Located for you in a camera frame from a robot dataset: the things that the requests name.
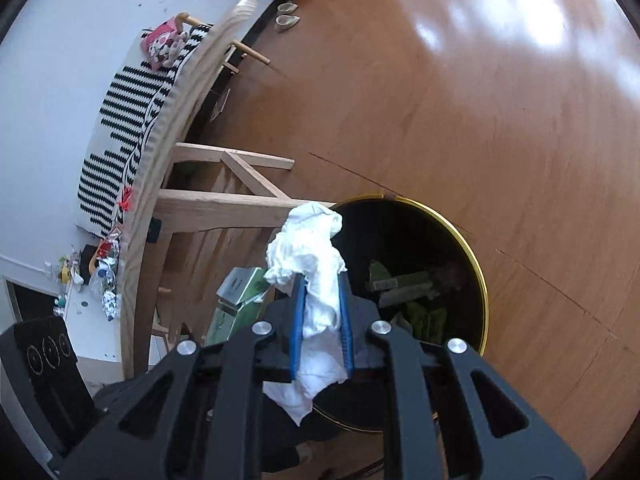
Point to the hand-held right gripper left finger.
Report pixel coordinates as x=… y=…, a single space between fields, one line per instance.
x=298 y=325

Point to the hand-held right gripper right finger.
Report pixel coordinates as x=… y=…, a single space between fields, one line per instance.
x=347 y=332

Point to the white tissue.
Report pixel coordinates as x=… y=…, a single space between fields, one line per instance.
x=310 y=255

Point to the black gold-rimmed trash bin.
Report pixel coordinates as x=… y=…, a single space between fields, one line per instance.
x=400 y=237

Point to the green carton box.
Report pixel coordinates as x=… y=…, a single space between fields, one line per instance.
x=235 y=320
x=242 y=282

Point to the small green packet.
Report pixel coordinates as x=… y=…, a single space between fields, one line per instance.
x=378 y=274

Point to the white cabinet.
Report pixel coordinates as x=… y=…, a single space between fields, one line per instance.
x=95 y=330

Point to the long green packet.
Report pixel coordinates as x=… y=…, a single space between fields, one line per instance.
x=405 y=287

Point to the wide green packet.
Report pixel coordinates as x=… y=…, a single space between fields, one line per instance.
x=425 y=321

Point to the small yellow figure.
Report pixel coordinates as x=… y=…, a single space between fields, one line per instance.
x=64 y=274

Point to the red foil wrapper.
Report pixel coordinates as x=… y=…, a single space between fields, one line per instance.
x=108 y=244

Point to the wooden trestle table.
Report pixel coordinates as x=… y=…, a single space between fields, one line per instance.
x=210 y=205

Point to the black table clamp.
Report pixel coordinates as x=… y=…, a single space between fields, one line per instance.
x=156 y=230

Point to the black white striped blanket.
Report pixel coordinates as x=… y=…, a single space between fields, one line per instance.
x=125 y=95

